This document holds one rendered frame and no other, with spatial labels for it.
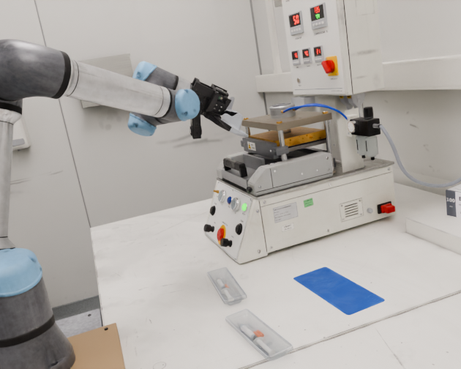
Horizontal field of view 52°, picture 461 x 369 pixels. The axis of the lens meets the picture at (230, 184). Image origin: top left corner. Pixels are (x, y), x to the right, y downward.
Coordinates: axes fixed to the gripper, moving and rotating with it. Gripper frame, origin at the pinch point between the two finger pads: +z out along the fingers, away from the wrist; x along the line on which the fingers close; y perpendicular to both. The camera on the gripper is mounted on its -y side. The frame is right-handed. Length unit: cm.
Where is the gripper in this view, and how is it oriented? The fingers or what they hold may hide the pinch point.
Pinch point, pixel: (242, 127)
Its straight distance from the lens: 144.3
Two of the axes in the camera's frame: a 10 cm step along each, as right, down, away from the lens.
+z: 8.5, 3.2, 4.1
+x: -1.8, -5.6, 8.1
